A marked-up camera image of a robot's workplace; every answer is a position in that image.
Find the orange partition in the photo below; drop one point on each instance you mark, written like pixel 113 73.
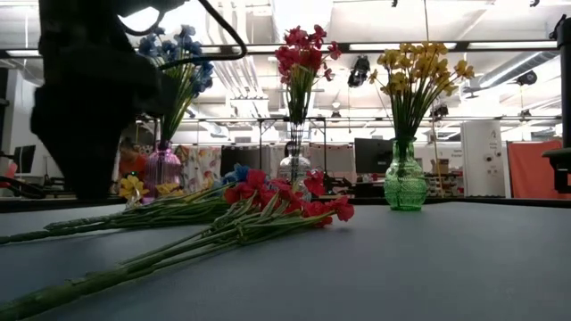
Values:
pixel 531 171

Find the green glass vase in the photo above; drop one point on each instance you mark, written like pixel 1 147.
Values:
pixel 405 183

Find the ceiling light strip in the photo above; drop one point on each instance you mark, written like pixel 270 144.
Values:
pixel 259 47
pixel 22 53
pixel 366 46
pixel 513 44

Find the yellow artificial flower bunch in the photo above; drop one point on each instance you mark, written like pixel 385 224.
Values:
pixel 464 69
pixel 392 82
pixel 131 187

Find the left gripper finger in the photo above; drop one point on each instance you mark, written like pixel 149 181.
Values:
pixel 85 156

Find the silver air duct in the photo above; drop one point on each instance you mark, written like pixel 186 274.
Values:
pixel 508 69

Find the purple glass vase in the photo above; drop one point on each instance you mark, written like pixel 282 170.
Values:
pixel 163 171

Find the black panel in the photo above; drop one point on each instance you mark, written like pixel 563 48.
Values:
pixel 243 156

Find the black computer monitor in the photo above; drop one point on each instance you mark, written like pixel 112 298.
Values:
pixel 22 158
pixel 370 156

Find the person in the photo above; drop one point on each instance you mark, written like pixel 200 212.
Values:
pixel 131 165

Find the black ceiling spotlight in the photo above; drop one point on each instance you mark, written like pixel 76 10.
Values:
pixel 359 71
pixel 527 78
pixel 441 111

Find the red artificial flower bunch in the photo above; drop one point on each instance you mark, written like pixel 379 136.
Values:
pixel 290 58
pixel 339 207
pixel 319 33

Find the floral curtain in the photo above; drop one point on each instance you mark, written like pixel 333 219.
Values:
pixel 201 160

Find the clear glass vase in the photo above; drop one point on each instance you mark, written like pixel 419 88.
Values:
pixel 290 167

